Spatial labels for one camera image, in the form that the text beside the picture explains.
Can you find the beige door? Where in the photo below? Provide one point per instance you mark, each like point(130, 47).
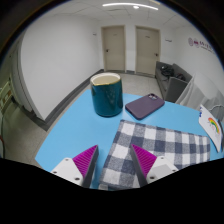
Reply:
point(114, 48)
point(147, 50)

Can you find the white rainbow print mouse pad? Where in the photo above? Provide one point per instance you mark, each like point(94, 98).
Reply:
point(211, 128)

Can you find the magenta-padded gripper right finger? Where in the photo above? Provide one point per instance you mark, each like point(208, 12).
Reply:
point(161, 168)

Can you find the dark teal mug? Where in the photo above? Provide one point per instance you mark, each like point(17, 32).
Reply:
point(107, 98)

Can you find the long curved ceiling light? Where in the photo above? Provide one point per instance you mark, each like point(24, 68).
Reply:
point(126, 4)

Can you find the wall lettering sign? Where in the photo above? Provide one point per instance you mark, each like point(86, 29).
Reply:
point(201, 45)

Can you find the blue white checked towel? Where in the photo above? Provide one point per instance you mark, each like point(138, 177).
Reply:
point(166, 143)

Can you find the purple smartphone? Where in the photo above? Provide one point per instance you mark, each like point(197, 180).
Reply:
point(144, 106)

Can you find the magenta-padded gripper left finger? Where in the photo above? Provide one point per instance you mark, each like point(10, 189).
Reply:
point(68, 170)

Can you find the grey cloth-covered object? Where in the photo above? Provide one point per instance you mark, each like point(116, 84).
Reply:
point(203, 91)

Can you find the black bag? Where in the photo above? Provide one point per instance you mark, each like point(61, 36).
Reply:
point(167, 70)

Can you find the small round ceiling light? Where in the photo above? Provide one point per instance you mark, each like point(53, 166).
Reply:
point(136, 7)

